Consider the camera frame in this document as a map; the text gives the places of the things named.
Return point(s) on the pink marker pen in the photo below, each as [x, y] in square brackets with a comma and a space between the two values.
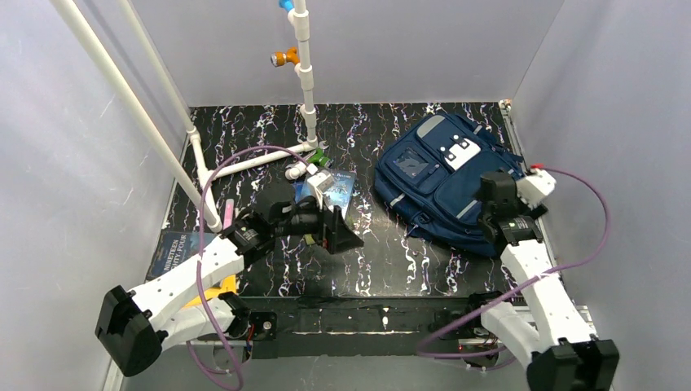
[228, 213]

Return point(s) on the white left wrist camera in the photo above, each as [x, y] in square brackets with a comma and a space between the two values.
[317, 184]

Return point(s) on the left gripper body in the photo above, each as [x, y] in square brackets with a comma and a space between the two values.
[331, 230]

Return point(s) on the orange hose nozzle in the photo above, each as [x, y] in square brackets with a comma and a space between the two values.
[290, 56]

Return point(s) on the Nineteen Eighty-Four dark book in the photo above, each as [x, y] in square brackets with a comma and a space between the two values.
[173, 248]

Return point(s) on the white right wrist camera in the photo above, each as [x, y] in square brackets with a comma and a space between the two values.
[535, 187]

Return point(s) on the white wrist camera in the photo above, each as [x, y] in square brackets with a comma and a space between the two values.
[317, 184]
[535, 187]

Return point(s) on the yellow book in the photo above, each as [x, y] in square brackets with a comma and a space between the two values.
[227, 285]

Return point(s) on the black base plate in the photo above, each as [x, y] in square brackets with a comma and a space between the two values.
[287, 327]

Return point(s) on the blue pipe fitting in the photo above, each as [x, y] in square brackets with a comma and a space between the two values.
[287, 5]

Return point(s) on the navy blue backpack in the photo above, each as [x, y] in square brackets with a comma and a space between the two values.
[430, 175]

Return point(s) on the green hose nozzle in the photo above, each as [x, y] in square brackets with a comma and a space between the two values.
[319, 158]

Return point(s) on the white PVC pipe frame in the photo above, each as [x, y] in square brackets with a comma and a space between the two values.
[197, 78]

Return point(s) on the Wuthering Heights blue book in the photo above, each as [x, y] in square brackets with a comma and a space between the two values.
[339, 194]

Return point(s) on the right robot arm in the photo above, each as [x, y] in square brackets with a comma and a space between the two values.
[558, 349]

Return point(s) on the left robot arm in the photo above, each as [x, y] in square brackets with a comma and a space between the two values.
[135, 326]

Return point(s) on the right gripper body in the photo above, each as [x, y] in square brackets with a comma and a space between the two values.
[490, 226]

